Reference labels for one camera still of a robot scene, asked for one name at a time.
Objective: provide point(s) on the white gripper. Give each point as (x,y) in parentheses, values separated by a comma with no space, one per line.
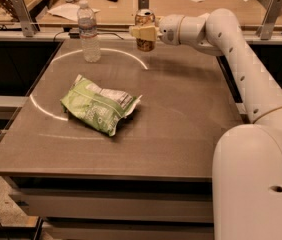
(170,29)

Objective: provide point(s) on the orange soda can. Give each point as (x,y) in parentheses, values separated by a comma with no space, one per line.
(145,23)

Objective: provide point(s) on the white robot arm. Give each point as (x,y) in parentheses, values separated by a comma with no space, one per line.
(247,162)

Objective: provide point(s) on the clear plastic water bottle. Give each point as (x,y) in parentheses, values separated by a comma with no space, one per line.
(88,32)

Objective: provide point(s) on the white paper sheet left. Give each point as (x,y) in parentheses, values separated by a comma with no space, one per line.
(75,12)

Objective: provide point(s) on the green chip bag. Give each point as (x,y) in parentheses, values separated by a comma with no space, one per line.
(99,108)

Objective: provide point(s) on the white drawer cabinet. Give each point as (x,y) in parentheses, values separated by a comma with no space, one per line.
(111,209)

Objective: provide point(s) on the middle metal bracket post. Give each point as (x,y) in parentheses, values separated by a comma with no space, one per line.
(143,4)

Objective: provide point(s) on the metal bracket post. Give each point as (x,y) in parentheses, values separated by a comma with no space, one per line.
(265,31)
(143,4)
(28,26)

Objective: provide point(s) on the right metal bracket post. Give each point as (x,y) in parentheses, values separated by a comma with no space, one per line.
(265,31)

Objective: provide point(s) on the left metal bracket post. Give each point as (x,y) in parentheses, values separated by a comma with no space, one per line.
(28,26)

